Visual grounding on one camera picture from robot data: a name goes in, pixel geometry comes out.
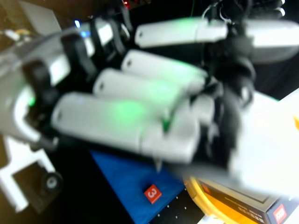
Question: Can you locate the blue cloth mat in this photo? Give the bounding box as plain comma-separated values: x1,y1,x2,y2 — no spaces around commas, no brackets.
90,149,187,224

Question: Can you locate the yellow plastic basin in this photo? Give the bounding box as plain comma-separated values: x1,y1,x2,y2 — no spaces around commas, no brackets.
183,113,299,224

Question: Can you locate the white black tower blue light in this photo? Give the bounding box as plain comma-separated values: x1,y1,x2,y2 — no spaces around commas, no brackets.
18,0,94,40

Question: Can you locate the calculator box white and navy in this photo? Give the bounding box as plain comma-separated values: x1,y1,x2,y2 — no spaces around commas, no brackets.
199,181,299,224

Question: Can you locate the red cube with numeral three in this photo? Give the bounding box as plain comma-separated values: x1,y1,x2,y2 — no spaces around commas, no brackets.
144,183,162,205

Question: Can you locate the black rack red light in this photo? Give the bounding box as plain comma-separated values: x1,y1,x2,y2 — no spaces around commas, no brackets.
116,0,150,10

